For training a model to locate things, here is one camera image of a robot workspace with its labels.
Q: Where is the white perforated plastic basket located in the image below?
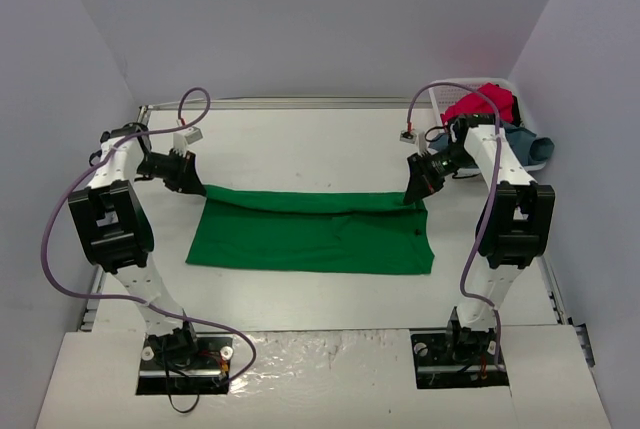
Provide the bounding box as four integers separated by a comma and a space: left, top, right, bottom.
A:
428, 77, 546, 172

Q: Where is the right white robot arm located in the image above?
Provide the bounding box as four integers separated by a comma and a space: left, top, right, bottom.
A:
404, 114, 555, 362

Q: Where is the green t shirt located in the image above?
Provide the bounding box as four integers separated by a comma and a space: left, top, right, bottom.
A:
186, 185, 435, 276

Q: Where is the grey-blue t shirt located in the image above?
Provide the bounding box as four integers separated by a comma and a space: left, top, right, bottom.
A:
424, 123, 555, 166

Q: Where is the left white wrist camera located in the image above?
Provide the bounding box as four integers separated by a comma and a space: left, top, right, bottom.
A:
172, 127, 203, 154

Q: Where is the pink-red t shirt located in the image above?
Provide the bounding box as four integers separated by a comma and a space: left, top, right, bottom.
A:
441, 83, 514, 123

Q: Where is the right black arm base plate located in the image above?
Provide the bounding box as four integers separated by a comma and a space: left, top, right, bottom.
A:
410, 331, 509, 390

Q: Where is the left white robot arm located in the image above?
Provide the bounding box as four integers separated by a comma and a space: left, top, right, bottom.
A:
68, 122, 206, 367

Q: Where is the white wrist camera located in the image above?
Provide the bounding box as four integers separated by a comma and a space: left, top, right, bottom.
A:
400, 130, 428, 155
172, 127, 203, 154

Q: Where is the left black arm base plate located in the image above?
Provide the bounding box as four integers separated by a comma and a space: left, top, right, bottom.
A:
136, 335, 234, 396

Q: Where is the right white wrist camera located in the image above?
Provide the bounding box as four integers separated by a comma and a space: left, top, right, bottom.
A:
400, 130, 428, 155

